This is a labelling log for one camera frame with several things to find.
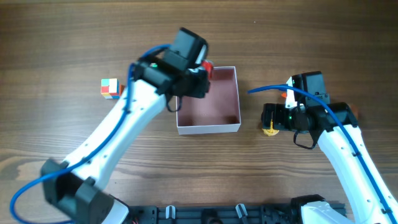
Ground red toy car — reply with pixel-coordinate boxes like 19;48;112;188
201;60;214;80

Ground yellow round toy wheel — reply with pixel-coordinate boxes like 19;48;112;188
262;120;279;136

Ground multicolour puzzle cube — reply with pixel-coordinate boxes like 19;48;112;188
101;78;124;100

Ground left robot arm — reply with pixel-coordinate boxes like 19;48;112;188
40;27;210;223

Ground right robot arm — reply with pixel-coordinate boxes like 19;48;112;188
258;71;397;223

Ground brown plush toy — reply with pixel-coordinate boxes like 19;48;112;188
349;104;359;119

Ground pink white open box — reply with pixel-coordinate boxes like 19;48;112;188
176;67;241;135

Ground right blue cable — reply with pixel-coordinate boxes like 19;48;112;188
247;83;394;218

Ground blue cable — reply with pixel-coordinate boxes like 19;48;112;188
9;44;172;224
247;83;394;218

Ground left blue cable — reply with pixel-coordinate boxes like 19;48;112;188
9;44;172;224

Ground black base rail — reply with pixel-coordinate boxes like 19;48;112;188
131;203;301;224

